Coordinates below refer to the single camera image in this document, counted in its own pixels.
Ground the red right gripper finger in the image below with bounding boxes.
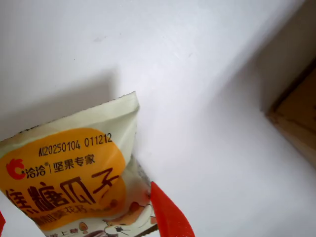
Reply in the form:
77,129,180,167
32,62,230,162
150,181,196,237

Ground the yellow cream sunflower seed bag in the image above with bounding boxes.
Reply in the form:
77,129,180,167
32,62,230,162
0,90,159,237

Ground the brown cardboard box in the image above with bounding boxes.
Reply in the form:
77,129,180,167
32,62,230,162
251,0,316,171

